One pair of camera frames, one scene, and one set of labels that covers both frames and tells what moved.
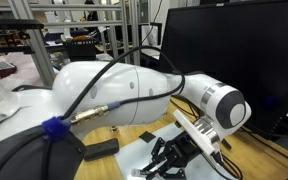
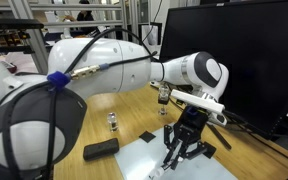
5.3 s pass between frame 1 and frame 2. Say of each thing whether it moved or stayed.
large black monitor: stayed
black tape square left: stayed
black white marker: moved
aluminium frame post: stayed
